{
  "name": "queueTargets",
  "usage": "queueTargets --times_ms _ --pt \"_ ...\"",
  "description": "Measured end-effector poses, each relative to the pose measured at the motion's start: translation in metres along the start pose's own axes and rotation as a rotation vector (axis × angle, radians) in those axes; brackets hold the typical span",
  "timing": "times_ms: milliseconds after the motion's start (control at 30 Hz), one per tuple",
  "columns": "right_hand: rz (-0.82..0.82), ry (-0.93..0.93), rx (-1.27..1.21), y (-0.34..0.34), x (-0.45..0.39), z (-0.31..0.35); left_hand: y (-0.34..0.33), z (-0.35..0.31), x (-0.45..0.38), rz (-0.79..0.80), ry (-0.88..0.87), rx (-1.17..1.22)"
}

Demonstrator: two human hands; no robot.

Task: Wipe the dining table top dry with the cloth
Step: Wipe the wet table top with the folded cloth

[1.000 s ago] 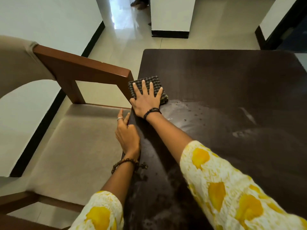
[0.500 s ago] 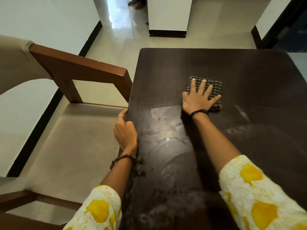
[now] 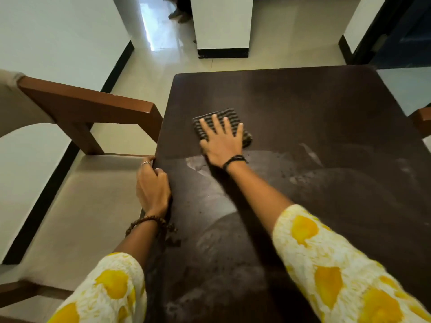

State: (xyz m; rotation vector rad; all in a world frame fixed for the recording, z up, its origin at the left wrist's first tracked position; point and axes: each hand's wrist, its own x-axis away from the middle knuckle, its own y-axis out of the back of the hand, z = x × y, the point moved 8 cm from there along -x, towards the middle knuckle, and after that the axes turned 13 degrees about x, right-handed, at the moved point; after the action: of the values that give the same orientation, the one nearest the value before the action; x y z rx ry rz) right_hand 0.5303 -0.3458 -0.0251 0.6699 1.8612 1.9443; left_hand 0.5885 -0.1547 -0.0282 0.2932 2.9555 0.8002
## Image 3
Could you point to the white and yellow patterned garment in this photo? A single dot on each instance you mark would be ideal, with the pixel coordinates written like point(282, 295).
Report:
point(336, 282)

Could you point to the wooden chair with beige cushion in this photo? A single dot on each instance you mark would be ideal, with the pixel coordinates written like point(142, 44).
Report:
point(422, 121)
point(84, 215)

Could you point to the person's right hand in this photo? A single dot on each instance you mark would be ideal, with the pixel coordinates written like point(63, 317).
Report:
point(222, 147)

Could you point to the dark checkered cleaning cloth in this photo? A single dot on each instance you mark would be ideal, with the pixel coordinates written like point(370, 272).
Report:
point(233, 118)

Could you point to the dark brown table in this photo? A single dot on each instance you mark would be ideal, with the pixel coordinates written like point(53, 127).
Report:
point(303, 114)

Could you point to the person's right forearm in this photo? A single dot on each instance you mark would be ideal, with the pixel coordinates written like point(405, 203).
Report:
point(259, 195)

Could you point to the person's left forearm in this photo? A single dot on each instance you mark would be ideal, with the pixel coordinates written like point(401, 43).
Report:
point(143, 238)

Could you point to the dark blue door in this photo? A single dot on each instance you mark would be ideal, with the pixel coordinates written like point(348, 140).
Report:
point(404, 47)

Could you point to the person's left hand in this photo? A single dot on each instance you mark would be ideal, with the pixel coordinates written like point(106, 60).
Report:
point(153, 191)

